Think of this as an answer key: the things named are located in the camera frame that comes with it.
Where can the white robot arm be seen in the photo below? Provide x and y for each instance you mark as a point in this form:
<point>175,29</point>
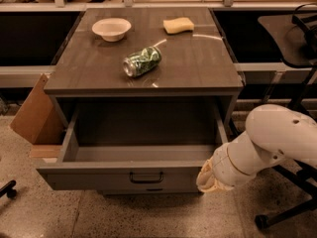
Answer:
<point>273,134</point>

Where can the white bowl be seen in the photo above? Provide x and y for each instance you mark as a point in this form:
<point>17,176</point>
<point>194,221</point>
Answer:
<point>111,29</point>

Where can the brown cardboard piece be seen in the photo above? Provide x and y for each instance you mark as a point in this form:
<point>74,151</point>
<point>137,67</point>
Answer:
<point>36,120</point>

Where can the grey drawer cabinet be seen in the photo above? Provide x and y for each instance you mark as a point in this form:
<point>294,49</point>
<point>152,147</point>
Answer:
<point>193,63</point>

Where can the yellow sponge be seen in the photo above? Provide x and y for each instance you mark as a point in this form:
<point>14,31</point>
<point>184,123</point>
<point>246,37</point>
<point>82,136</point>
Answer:
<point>178,25</point>

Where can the grey top drawer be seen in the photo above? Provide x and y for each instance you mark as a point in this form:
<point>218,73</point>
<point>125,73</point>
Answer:
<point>123,146</point>

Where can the crushed green soda can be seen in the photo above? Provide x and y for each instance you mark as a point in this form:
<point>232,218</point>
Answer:
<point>141,62</point>

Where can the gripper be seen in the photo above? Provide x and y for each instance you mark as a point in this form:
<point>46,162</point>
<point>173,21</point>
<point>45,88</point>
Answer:
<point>222,162</point>

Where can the black chair caster left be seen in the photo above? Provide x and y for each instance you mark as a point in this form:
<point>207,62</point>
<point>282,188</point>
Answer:
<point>8,189</point>

